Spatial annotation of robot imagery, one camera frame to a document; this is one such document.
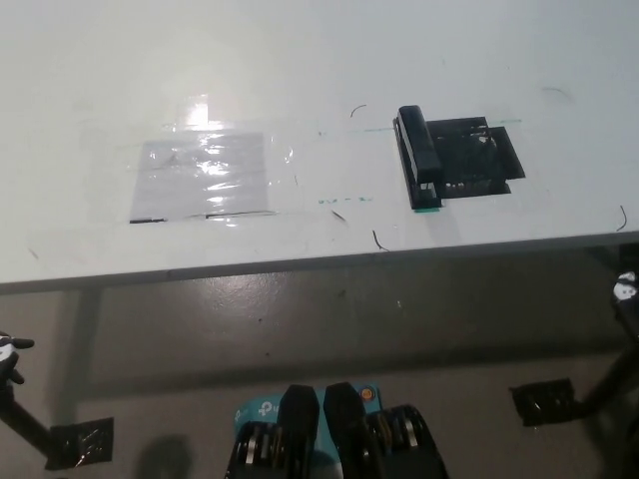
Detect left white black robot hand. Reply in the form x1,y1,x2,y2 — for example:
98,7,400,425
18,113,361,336
0,330,36,386

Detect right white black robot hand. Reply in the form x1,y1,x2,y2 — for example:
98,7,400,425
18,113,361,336
611,270,639,345

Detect black desk stapler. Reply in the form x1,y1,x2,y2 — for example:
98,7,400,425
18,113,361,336
392,104,443,212

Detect black tape mark patch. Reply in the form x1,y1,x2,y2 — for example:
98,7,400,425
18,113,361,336
426,116,527,201

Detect black teal robot torso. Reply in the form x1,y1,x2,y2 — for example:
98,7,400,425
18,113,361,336
222,381,446,479

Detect black floor tape patch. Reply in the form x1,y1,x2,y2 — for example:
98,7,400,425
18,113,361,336
45,416,116,471
508,377,576,428

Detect clear plastic sheet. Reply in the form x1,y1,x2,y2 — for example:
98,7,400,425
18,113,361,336
128,130,272,225

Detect clear plastic tape film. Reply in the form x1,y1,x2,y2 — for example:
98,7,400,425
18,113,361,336
74,92,301,231

